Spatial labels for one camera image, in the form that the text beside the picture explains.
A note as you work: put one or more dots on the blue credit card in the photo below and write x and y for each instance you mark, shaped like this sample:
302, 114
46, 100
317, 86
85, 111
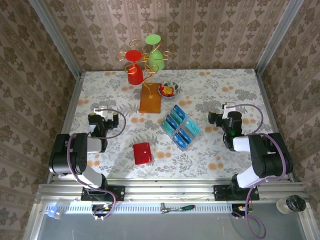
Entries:
172, 123
180, 111
181, 142
186, 135

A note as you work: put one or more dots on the teal credit card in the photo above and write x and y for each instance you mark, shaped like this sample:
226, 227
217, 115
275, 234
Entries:
175, 118
167, 128
192, 126

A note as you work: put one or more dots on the clear acrylic card stand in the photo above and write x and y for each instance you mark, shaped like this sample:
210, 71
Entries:
186, 149

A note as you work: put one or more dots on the red leather card holder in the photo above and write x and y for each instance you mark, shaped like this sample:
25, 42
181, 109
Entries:
142, 153

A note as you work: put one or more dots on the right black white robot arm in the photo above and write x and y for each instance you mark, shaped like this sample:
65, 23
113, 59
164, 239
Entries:
265, 155

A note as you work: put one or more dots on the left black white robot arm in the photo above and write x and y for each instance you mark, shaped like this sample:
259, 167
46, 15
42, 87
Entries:
75, 155

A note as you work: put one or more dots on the floral patterned tablecloth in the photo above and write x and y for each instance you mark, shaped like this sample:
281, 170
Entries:
100, 82

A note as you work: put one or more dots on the red wine glass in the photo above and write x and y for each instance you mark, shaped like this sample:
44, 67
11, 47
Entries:
135, 75

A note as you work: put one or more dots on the small patterned bowl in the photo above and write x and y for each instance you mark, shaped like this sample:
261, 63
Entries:
169, 90

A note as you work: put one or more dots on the green wine glass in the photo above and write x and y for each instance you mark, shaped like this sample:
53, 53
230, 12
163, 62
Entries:
157, 62

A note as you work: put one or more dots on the black yellow power connector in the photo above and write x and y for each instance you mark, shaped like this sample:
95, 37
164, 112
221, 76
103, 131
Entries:
100, 208
237, 208

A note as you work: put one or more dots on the aluminium front beam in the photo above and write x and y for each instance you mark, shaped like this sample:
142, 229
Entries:
162, 192

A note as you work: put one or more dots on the clear plastic cup dark lid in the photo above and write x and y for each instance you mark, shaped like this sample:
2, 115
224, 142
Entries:
287, 205

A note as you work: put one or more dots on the small blue white device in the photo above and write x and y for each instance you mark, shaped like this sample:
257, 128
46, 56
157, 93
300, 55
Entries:
53, 212

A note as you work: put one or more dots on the grey metal bench panel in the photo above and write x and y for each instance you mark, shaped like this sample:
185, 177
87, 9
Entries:
175, 227

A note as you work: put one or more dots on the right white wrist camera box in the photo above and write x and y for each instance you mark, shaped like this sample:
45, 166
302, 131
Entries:
226, 108

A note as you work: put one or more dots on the aluminium table side rail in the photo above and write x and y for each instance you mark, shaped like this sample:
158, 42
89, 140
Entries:
70, 112
275, 125

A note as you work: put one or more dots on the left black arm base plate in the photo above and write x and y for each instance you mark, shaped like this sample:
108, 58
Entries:
120, 193

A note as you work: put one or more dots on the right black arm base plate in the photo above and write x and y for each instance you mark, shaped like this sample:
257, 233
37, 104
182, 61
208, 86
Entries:
220, 193

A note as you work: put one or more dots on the aluminium frame post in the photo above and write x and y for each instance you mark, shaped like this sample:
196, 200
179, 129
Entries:
62, 47
277, 37

